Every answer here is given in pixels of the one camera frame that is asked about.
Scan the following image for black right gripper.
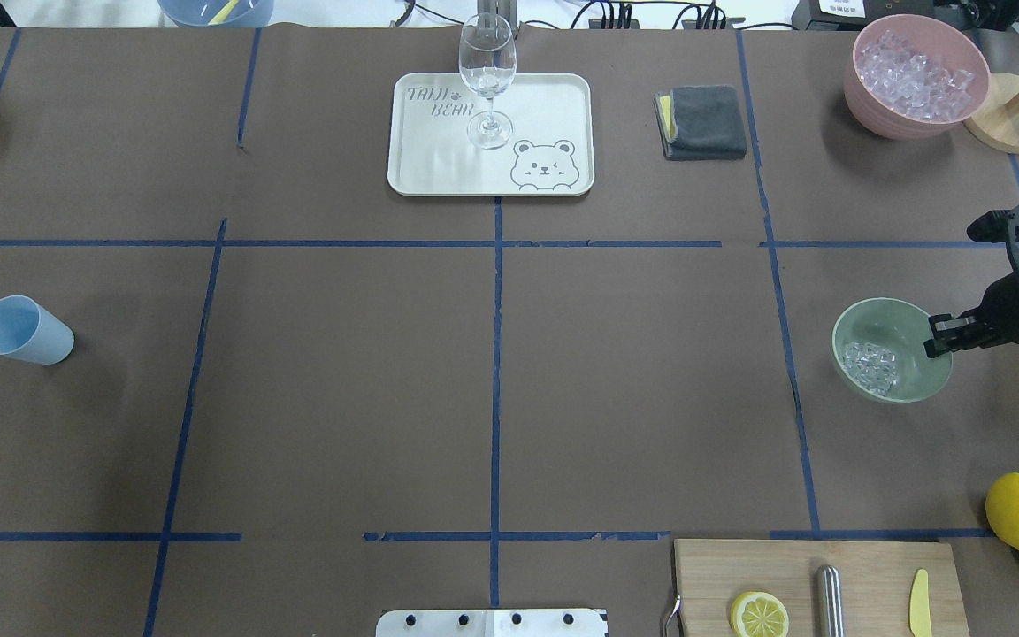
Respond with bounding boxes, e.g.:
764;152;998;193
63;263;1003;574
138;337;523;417
923;273;1019;359

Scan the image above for green bowl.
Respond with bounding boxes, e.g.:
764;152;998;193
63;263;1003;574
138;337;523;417
830;297;952;404

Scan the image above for clear ice cubes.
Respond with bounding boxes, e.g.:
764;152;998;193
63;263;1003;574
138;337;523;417
840;342;899;396

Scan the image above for light blue plastic cup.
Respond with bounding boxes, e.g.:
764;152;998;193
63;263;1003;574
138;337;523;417
0;295;74;365

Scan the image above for pink bowl of ice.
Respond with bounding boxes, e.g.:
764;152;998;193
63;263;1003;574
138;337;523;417
844;13;991;140

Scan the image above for blue bowl with fork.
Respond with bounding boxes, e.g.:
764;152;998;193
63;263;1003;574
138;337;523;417
157;1;277;28

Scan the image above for wooden cutting board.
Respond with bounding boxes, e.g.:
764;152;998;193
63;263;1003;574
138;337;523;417
674;539;970;636

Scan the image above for yellow plastic knife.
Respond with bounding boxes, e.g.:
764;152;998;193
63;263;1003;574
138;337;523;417
908;568;931;637

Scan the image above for steel muddler black cap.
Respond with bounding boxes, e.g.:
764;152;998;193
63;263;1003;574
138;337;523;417
816;564;846;636

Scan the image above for grey yellow folded cloth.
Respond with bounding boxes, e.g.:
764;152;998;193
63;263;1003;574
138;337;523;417
655;85;747;161

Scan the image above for half lemon slice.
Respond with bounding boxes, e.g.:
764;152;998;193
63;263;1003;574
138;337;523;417
728;590;790;637

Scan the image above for cream bear tray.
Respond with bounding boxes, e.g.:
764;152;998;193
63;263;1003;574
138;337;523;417
386;73;595;196

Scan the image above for clear wine glass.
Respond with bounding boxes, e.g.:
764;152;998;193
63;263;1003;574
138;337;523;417
458;12;517;150

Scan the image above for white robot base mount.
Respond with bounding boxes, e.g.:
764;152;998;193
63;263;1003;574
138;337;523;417
375;608;609;636

